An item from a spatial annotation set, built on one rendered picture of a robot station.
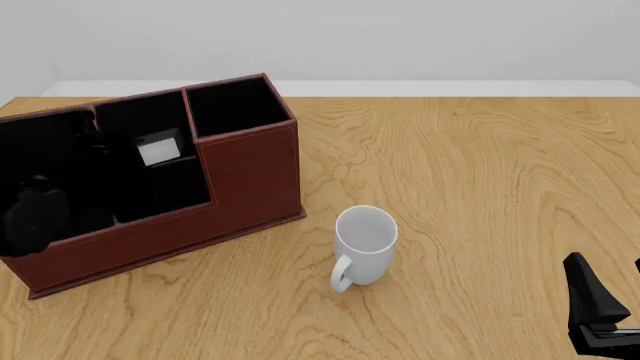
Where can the red-brown desk caddy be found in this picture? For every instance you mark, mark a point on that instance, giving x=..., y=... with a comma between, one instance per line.
x=250, y=176

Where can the small pale grey plate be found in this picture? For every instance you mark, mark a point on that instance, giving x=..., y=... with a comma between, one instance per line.
x=159, y=151

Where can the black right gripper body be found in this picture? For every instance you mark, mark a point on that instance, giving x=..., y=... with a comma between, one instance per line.
x=607, y=337

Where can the white ceramic mug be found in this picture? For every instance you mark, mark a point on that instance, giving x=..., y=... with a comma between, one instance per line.
x=367, y=262

